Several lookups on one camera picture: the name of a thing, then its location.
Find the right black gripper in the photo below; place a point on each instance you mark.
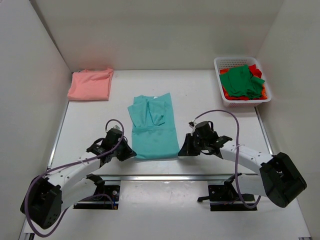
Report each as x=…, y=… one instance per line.
x=187, y=149

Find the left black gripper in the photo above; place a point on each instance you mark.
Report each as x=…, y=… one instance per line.
x=128, y=153

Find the teal t shirt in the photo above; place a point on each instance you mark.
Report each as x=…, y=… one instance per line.
x=153, y=135

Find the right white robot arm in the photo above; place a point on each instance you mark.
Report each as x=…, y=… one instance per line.
x=275, y=176

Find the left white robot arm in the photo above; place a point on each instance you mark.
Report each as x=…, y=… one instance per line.
x=51, y=194

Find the folded pink t shirt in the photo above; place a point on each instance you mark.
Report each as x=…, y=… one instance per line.
x=91, y=85

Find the white plastic basket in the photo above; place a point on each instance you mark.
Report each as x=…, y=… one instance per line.
x=227, y=62

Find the red orange t shirt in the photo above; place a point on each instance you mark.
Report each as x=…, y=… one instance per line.
x=256, y=71

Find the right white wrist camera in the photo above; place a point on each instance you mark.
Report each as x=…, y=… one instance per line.
x=192, y=125

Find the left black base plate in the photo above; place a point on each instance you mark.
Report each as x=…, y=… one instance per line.
x=104, y=199

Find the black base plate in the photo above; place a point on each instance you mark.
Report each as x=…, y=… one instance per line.
x=104, y=199
x=222, y=196

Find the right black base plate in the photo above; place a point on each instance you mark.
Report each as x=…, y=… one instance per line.
x=222, y=196

